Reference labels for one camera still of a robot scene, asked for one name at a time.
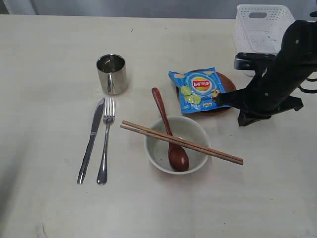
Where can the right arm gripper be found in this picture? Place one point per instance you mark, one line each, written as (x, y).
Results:
(269, 92)

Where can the silver metal fork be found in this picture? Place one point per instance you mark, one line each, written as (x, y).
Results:
(108, 120)

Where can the silver table knife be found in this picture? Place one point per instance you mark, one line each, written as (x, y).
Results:
(94, 129)

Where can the reddish brown wooden spoon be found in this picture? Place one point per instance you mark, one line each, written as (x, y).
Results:
(176, 154)

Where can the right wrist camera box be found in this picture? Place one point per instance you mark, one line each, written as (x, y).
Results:
(252, 61)

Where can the wooden chopstick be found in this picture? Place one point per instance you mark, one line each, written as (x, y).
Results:
(133, 125)
(184, 143)

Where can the white bowl dark rim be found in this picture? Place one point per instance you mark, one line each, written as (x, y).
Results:
(184, 128)

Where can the shiny metal container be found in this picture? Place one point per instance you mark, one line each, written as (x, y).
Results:
(111, 70)

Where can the blue chips bag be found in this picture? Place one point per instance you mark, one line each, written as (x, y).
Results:
(198, 90)

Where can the white perforated plastic basket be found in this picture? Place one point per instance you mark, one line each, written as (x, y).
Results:
(259, 28)

